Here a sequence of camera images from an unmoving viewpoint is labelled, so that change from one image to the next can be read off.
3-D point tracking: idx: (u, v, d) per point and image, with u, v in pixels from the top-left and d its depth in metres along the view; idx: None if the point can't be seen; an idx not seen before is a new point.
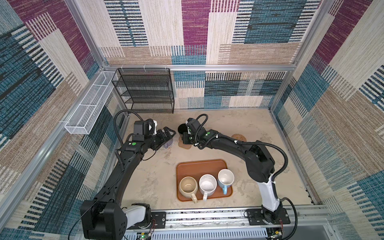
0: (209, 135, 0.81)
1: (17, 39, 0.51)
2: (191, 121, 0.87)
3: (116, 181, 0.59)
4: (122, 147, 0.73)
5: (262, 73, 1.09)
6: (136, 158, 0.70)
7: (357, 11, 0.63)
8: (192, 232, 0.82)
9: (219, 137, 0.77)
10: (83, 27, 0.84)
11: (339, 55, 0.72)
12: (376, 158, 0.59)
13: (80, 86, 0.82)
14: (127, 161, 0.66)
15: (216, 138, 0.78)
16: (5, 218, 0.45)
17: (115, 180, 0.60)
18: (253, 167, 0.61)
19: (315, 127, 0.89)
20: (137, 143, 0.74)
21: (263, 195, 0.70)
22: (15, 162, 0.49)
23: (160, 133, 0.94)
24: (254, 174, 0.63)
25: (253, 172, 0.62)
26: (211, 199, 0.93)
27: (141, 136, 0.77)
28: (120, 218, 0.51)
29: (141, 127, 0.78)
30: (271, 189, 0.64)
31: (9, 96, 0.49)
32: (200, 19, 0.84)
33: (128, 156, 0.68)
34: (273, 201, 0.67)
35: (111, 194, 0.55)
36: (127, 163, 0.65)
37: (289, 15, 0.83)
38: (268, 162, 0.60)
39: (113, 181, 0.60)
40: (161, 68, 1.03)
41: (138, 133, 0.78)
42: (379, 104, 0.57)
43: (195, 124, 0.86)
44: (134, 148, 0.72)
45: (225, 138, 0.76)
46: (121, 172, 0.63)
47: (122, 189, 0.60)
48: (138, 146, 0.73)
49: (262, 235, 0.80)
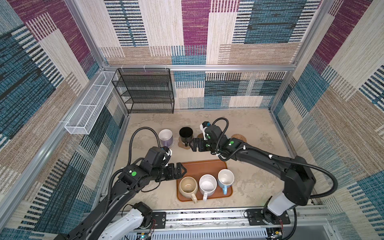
0: (234, 145, 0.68)
1: (17, 39, 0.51)
2: (211, 126, 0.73)
3: (96, 220, 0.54)
4: (126, 169, 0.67)
5: (262, 73, 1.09)
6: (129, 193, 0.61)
7: (357, 11, 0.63)
8: (192, 232, 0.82)
9: (247, 148, 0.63)
10: (83, 27, 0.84)
11: (339, 55, 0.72)
12: (376, 158, 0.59)
13: (80, 86, 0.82)
14: (115, 196, 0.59)
15: (243, 150, 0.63)
16: (5, 218, 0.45)
17: (94, 219, 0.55)
18: (293, 189, 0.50)
19: (315, 127, 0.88)
20: (137, 173, 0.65)
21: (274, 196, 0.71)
22: (16, 162, 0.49)
23: (170, 167, 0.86)
24: (292, 196, 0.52)
25: (291, 194, 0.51)
26: (211, 199, 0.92)
27: (149, 166, 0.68)
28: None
29: (154, 156, 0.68)
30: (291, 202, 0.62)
31: (9, 96, 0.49)
32: (200, 19, 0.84)
33: (121, 192, 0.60)
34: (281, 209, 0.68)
35: (83, 237, 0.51)
36: (115, 202, 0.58)
37: (289, 15, 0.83)
38: (310, 181, 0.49)
39: (93, 220, 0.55)
40: (161, 68, 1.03)
41: (148, 160, 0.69)
42: (379, 104, 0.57)
43: (217, 130, 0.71)
44: (132, 181, 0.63)
45: (254, 150, 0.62)
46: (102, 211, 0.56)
47: (98, 231, 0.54)
48: (137, 178, 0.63)
49: (262, 235, 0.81)
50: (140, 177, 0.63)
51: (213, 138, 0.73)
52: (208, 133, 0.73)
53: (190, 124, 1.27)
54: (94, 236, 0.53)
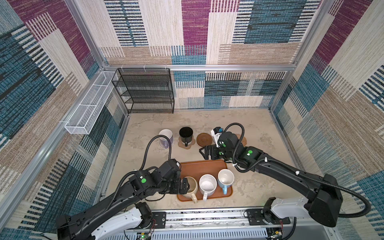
0: (252, 155, 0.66)
1: (17, 39, 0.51)
2: (226, 135, 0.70)
3: (97, 214, 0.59)
4: (137, 172, 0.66)
5: (262, 73, 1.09)
6: (133, 199, 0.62)
7: (357, 11, 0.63)
8: (192, 232, 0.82)
9: (268, 160, 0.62)
10: (83, 27, 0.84)
11: (339, 55, 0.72)
12: (376, 158, 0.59)
13: (80, 86, 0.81)
14: (120, 196, 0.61)
15: (264, 162, 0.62)
16: (5, 218, 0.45)
17: (96, 212, 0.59)
18: (323, 210, 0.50)
19: (315, 127, 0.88)
20: (147, 181, 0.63)
21: (284, 201, 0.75)
22: (16, 162, 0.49)
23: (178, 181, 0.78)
24: (318, 216, 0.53)
25: (317, 214, 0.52)
26: (211, 199, 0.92)
27: (160, 178, 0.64)
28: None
29: (168, 170, 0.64)
30: (303, 213, 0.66)
31: (9, 96, 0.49)
32: (200, 19, 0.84)
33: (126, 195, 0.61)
34: (285, 213, 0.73)
35: (80, 227, 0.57)
36: (117, 202, 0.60)
37: (289, 15, 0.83)
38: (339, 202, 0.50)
39: (94, 212, 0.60)
40: (161, 68, 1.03)
41: (161, 171, 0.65)
42: (379, 104, 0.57)
43: (232, 138, 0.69)
44: (139, 187, 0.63)
45: (277, 164, 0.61)
46: (104, 207, 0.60)
47: (95, 224, 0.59)
48: (145, 187, 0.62)
49: (262, 235, 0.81)
50: (147, 186, 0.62)
51: (228, 147, 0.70)
52: (224, 142, 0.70)
53: (190, 124, 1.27)
54: (91, 227, 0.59)
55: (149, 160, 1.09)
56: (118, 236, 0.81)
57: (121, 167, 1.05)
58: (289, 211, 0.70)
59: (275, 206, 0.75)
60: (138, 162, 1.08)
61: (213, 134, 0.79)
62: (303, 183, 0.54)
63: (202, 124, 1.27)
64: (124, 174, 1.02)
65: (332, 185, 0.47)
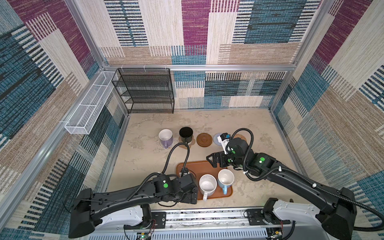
0: (264, 163, 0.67)
1: (17, 39, 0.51)
2: (235, 141, 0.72)
3: (118, 200, 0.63)
4: (162, 175, 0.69)
5: (262, 73, 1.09)
6: (150, 200, 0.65)
7: (357, 11, 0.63)
8: (192, 232, 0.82)
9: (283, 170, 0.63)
10: (83, 27, 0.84)
11: (339, 55, 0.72)
12: (376, 158, 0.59)
13: (80, 86, 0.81)
14: (142, 191, 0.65)
15: (279, 172, 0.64)
16: (5, 218, 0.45)
17: (117, 198, 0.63)
18: (339, 225, 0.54)
19: (315, 127, 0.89)
20: (167, 187, 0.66)
21: (289, 205, 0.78)
22: (15, 162, 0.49)
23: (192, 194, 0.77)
24: (332, 229, 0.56)
25: (332, 227, 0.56)
26: (211, 199, 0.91)
27: (179, 188, 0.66)
28: (82, 230, 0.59)
29: (188, 184, 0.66)
30: (310, 221, 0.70)
31: (9, 96, 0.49)
32: (200, 19, 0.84)
33: (148, 193, 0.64)
34: (288, 217, 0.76)
35: (101, 207, 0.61)
36: (138, 196, 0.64)
37: (289, 15, 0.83)
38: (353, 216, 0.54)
39: (116, 198, 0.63)
40: (161, 68, 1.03)
41: (181, 182, 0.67)
42: (380, 104, 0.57)
43: (242, 145, 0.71)
44: (161, 190, 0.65)
45: (291, 174, 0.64)
46: (125, 196, 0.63)
47: (112, 209, 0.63)
48: (165, 192, 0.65)
49: (262, 235, 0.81)
50: (167, 191, 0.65)
51: (238, 153, 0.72)
52: (233, 148, 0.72)
53: (190, 124, 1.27)
54: (108, 210, 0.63)
55: (149, 159, 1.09)
56: (118, 236, 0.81)
57: (121, 167, 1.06)
58: (295, 216, 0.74)
59: (278, 209, 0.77)
60: (138, 162, 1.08)
61: (221, 141, 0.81)
62: (320, 197, 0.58)
63: (202, 125, 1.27)
64: (124, 174, 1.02)
65: (349, 201, 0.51)
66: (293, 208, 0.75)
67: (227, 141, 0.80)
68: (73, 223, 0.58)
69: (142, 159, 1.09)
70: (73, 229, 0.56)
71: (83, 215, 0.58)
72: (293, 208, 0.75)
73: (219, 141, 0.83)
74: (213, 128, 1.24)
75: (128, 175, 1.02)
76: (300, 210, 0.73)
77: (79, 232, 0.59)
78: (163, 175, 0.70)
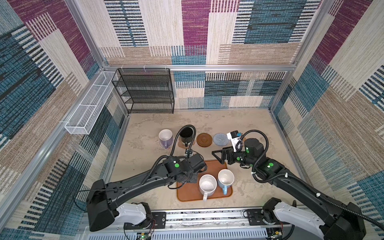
0: (273, 167, 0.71)
1: (17, 39, 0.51)
2: (252, 143, 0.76)
3: (133, 186, 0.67)
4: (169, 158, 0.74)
5: (262, 73, 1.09)
6: (164, 181, 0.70)
7: (357, 11, 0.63)
8: (192, 232, 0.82)
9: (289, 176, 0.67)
10: (83, 27, 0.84)
11: (339, 55, 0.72)
12: (376, 158, 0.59)
13: (80, 86, 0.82)
14: (155, 174, 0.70)
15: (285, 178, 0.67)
16: (5, 218, 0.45)
17: (132, 184, 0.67)
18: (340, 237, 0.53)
19: (315, 127, 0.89)
20: (179, 167, 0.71)
21: (291, 208, 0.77)
22: (15, 162, 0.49)
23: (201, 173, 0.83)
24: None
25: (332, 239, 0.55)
26: (211, 199, 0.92)
27: (190, 166, 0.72)
28: (102, 221, 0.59)
29: (198, 162, 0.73)
30: (311, 229, 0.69)
31: (9, 96, 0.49)
32: (200, 19, 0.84)
33: (160, 175, 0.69)
34: (286, 218, 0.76)
35: (118, 193, 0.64)
36: (151, 179, 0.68)
37: (289, 15, 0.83)
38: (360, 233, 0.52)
39: (130, 184, 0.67)
40: (161, 68, 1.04)
41: (192, 162, 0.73)
42: (380, 104, 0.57)
43: (258, 148, 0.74)
44: (172, 171, 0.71)
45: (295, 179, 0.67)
46: (139, 181, 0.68)
47: (128, 196, 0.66)
48: (177, 171, 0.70)
49: (262, 235, 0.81)
50: (179, 170, 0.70)
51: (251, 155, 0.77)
52: (248, 148, 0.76)
53: (189, 124, 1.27)
54: (125, 198, 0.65)
55: (149, 160, 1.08)
56: (118, 236, 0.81)
57: (121, 168, 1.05)
58: (296, 220, 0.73)
59: (279, 210, 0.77)
60: (138, 162, 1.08)
61: (231, 138, 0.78)
62: (322, 206, 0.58)
63: (202, 125, 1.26)
64: (124, 174, 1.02)
65: (355, 213, 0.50)
66: (296, 213, 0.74)
67: (237, 139, 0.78)
68: (92, 213, 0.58)
69: (142, 159, 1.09)
70: (93, 220, 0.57)
71: (100, 204, 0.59)
72: (296, 213, 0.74)
73: (229, 137, 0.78)
74: (213, 128, 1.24)
75: (128, 175, 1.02)
76: (303, 216, 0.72)
77: (99, 224, 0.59)
78: (172, 157, 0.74)
